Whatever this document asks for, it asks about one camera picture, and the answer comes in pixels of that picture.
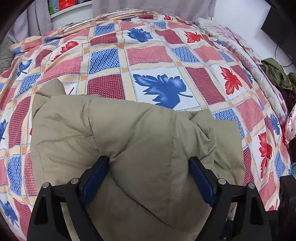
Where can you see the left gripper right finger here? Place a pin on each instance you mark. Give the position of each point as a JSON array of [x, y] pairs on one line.
[[237, 211]]

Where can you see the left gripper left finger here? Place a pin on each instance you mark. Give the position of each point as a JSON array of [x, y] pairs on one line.
[[47, 221]]

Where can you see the khaki puffer jacket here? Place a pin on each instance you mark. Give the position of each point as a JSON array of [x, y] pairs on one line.
[[148, 193]]

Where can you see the pink satin garment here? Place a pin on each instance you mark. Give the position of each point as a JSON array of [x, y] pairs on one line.
[[290, 126]]

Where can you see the dark maroon garment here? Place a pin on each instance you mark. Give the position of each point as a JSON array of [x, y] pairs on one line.
[[289, 98]]

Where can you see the olive green crumpled garment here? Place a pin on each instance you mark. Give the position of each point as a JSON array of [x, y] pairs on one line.
[[276, 74]]

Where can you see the pink floral folded blanket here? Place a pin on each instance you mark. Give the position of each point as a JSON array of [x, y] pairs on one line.
[[250, 60]]

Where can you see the round green pleated cushion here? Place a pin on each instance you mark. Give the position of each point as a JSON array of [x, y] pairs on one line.
[[6, 55]]

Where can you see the leaf patterned patchwork quilt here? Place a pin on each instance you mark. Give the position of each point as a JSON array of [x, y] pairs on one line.
[[144, 57]]

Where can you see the grey curtain left panel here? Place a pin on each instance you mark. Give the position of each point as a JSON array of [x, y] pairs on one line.
[[34, 21]]

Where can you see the grey curtain panel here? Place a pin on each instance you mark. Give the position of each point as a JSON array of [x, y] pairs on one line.
[[34, 21], [185, 9]]

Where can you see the grey curtain right panel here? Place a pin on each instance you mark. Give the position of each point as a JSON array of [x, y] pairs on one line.
[[185, 9]]

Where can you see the green box on shelf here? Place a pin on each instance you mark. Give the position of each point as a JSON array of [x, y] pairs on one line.
[[53, 6]]

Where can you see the red box on shelf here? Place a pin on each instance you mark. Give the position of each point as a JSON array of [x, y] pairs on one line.
[[64, 4]]

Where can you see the black monitor on wall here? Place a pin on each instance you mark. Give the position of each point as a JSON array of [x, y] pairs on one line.
[[281, 32]]

